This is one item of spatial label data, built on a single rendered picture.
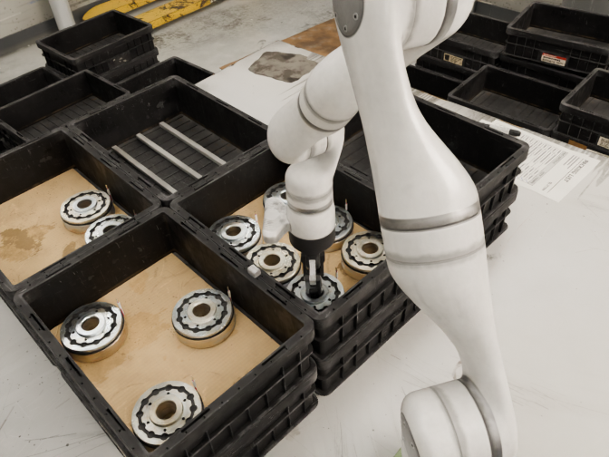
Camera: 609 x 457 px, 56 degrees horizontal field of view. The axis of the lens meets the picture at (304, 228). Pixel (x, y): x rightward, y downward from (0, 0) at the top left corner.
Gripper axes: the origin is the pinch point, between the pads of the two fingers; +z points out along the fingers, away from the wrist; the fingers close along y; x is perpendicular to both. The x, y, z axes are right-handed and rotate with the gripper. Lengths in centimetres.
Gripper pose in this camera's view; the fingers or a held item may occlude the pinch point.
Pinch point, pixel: (314, 282)
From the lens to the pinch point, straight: 100.1
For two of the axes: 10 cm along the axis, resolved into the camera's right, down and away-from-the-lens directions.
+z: 0.5, 7.2, 6.9
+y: 0.2, -6.9, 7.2
